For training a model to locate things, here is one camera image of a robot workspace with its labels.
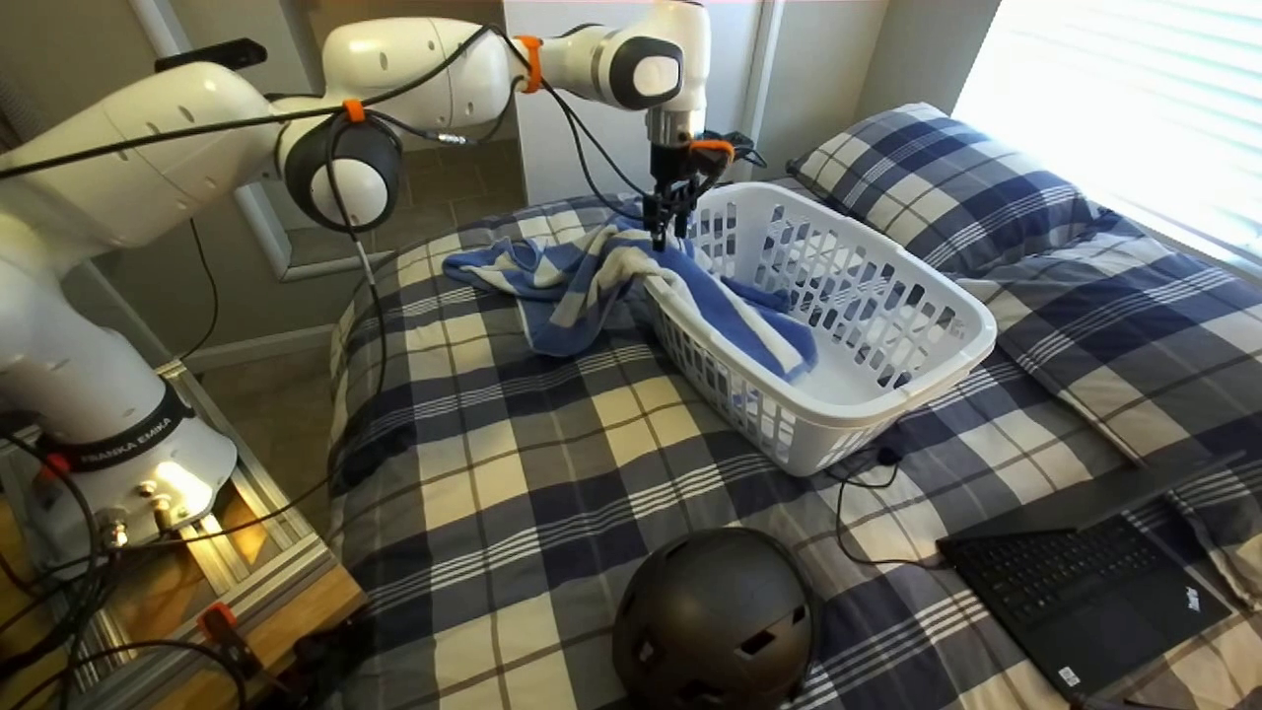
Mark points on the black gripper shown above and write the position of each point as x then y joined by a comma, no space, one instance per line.
679,180

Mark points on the blue white striped towel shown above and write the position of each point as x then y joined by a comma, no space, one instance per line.
571,284

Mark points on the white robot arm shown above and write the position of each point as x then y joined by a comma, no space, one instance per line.
119,453

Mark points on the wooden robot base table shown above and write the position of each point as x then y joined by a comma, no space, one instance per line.
211,616

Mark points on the white plastic laundry basket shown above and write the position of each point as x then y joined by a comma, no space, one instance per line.
884,328

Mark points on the plaid pillow near window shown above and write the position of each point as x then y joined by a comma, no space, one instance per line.
949,190

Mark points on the plaid bed comforter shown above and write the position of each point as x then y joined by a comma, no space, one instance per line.
494,506

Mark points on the black bicycle helmet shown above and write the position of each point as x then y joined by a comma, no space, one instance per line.
719,621

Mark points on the white window blinds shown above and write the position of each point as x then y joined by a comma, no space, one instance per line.
1146,103

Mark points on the black laptop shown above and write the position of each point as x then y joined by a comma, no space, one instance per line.
1081,591

